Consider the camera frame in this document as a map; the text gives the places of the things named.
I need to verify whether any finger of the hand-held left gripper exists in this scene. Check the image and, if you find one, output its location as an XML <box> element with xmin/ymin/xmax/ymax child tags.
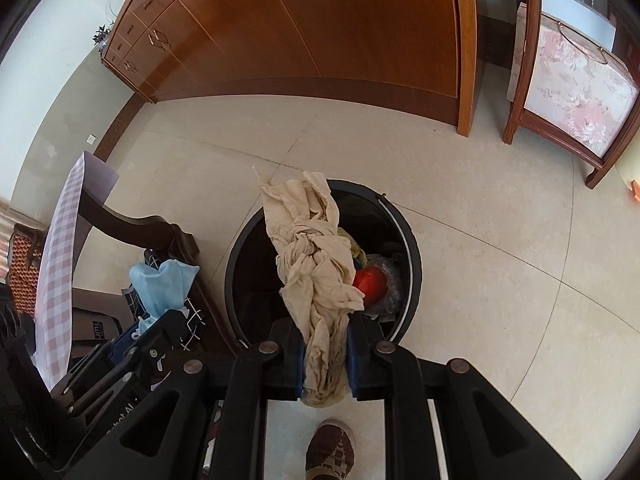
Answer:
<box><xmin>66</xmin><ymin>309</ymin><xmax>189</xmax><ymax>417</ymax></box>
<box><xmin>62</xmin><ymin>331</ymin><xmax>147</xmax><ymax>397</ymax></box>

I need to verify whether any red plastic bag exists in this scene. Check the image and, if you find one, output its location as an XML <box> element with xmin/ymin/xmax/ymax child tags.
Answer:
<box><xmin>352</xmin><ymin>266</ymin><xmax>390</xmax><ymax>306</ymax></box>

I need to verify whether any yellow cloth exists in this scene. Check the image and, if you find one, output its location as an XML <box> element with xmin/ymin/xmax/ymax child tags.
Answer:
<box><xmin>337</xmin><ymin>227</ymin><xmax>366</xmax><ymax>261</ymax></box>

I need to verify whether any beige cloth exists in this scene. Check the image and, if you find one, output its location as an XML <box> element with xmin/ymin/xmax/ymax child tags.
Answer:
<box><xmin>252</xmin><ymin>165</ymin><xmax>367</xmax><ymax>408</ymax></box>

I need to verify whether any pink floral box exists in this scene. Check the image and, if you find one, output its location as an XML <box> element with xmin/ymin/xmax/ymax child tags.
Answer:
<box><xmin>507</xmin><ymin>2</ymin><xmax>640</xmax><ymax>158</ymax></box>

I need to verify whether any wooden chair floral cushion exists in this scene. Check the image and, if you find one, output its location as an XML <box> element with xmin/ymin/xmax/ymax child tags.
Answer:
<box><xmin>502</xmin><ymin>0</ymin><xmax>640</xmax><ymax>189</ymax></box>

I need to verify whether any person's right shoe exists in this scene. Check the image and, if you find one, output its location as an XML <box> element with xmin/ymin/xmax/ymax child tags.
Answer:
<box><xmin>305</xmin><ymin>420</ymin><xmax>357</xmax><ymax>480</ymax></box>

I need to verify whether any table with checkered cloth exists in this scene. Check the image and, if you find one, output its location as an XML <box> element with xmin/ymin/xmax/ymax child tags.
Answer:
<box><xmin>34</xmin><ymin>151</ymin><xmax>121</xmax><ymax>392</ymax></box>

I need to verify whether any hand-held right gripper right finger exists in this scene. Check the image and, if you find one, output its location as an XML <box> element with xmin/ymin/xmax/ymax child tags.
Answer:
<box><xmin>347</xmin><ymin>312</ymin><xmax>593</xmax><ymax>480</ymax></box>

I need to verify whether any wooden sofa with brown cushions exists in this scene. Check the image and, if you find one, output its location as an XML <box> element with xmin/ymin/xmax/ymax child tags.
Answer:
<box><xmin>7</xmin><ymin>223</ymin><xmax>48</xmax><ymax>318</ymax></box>

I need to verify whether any long brown wooden sideboard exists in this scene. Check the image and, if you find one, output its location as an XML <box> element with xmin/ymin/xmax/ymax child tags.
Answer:
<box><xmin>101</xmin><ymin>0</ymin><xmax>478</xmax><ymax>137</ymax></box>

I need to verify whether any clear plastic bag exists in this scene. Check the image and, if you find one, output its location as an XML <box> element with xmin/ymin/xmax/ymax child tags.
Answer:
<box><xmin>365</xmin><ymin>252</ymin><xmax>406</xmax><ymax>321</ymax></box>

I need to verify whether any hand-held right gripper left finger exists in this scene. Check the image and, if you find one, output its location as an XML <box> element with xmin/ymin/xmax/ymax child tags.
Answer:
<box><xmin>65</xmin><ymin>317</ymin><xmax>307</xmax><ymax>480</ymax></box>

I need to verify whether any black round bin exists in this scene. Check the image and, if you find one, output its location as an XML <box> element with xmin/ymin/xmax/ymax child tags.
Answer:
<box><xmin>223</xmin><ymin>179</ymin><xmax>422</xmax><ymax>348</ymax></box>

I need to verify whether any dark wooden chair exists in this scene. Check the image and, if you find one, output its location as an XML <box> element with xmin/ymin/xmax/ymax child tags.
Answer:
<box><xmin>72</xmin><ymin>180</ymin><xmax>241</xmax><ymax>361</ymax></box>

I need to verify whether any blue face mask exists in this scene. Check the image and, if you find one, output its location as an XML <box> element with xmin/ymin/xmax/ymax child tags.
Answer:
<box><xmin>129</xmin><ymin>259</ymin><xmax>201</xmax><ymax>333</ymax></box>

